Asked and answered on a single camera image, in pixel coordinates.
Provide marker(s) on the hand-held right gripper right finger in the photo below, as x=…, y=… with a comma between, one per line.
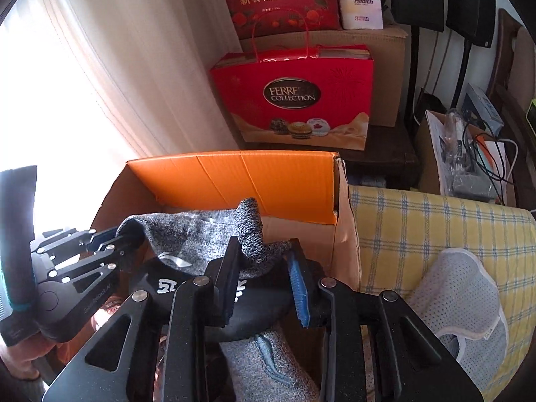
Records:
x=298, y=293

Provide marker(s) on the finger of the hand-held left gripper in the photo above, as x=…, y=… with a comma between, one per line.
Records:
x=102, y=240
x=96, y=268

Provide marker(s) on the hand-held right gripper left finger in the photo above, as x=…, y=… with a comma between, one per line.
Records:
x=228, y=284

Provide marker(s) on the black sock with white characters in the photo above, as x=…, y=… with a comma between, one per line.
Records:
x=259, y=310

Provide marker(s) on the brown-label plastic jar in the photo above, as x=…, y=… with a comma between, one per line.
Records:
x=111, y=307

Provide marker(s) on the dark grey sock white logo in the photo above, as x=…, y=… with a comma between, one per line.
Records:
x=188, y=234

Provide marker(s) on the light grey sock blue logo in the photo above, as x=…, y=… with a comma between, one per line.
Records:
x=268, y=368

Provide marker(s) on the orange cardboard box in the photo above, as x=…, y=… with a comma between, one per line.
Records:
x=251, y=184

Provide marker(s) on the person's left hand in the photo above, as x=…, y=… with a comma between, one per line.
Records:
x=25, y=354

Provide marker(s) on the yellow plaid blanket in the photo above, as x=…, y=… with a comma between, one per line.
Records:
x=418, y=226

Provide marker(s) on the dark wooden bench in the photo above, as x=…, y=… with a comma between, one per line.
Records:
x=385, y=150

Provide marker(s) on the white sheer curtain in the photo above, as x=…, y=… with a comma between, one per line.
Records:
x=125, y=71

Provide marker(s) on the red gift bag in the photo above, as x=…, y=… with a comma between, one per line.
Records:
x=243, y=92

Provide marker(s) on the brown cardboard box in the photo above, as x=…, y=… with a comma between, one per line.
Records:
x=389, y=83

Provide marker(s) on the small blue box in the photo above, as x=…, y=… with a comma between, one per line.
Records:
x=481, y=104

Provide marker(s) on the dark red gift box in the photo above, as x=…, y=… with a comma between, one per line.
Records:
x=272, y=12

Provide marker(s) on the brown padded headboard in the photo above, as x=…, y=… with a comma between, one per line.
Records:
x=511, y=63

